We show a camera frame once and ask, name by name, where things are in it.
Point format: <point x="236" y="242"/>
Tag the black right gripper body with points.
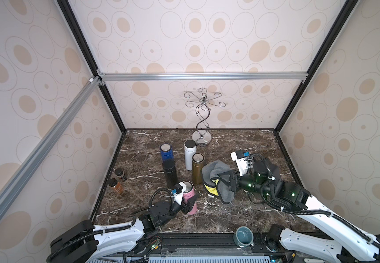
<point x="232" y="181"/>

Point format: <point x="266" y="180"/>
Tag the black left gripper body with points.
<point x="173" y="208"/>

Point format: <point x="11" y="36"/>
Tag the pink thermos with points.
<point x="190" y="197"/>

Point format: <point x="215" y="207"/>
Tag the grey yellow cleaning cloth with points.
<point x="214" y="174"/>

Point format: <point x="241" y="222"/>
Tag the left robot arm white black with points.
<point x="85" y="241"/>

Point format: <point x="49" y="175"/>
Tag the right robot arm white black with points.
<point x="346" y="243"/>

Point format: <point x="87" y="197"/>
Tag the black thermos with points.
<point x="170" y="172"/>

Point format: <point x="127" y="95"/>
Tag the gold thermos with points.
<point x="198" y="162"/>

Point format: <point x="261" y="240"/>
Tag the blue thermos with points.
<point x="166" y="152"/>

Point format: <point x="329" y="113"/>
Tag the white thermos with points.
<point x="189" y="151"/>

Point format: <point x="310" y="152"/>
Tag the teal ceramic mug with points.
<point x="243" y="237"/>

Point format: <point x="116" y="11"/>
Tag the orange spice jar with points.
<point x="116" y="185"/>

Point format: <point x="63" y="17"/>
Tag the dark lid spice jar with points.
<point x="120" y="175"/>

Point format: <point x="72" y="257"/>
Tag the silver metal cup stand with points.
<point x="202" y="104"/>

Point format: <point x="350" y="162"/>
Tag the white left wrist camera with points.
<point x="178" y="192"/>

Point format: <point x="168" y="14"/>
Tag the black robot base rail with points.
<point x="201" y="248"/>

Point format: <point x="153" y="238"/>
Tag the horizontal aluminium frame bar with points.
<point x="210" y="76"/>

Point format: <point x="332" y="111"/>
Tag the left aluminium frame bar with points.
<point x="23" y="174"/>

